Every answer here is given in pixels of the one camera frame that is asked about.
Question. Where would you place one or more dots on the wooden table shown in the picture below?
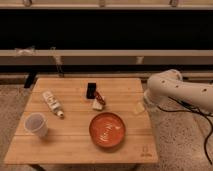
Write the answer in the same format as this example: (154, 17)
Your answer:
(68, 140)

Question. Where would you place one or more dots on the black rectangular block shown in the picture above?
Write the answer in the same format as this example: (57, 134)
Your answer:
(91, 88)

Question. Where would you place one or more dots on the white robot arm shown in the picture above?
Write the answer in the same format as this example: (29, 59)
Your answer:
(170, 84)

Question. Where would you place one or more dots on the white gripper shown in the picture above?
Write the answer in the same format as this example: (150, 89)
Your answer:
(139, 108)

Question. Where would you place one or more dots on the translucent plastic cup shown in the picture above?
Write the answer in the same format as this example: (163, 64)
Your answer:
(36, 123)

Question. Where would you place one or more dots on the red and white wrapped snack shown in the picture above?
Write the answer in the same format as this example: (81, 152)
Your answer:
(99, 102)

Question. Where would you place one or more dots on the white horizontal rail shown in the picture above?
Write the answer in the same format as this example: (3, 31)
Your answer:
(108, 57)

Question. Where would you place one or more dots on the white squeeze tube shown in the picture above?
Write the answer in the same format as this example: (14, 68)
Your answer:
(53, 103)

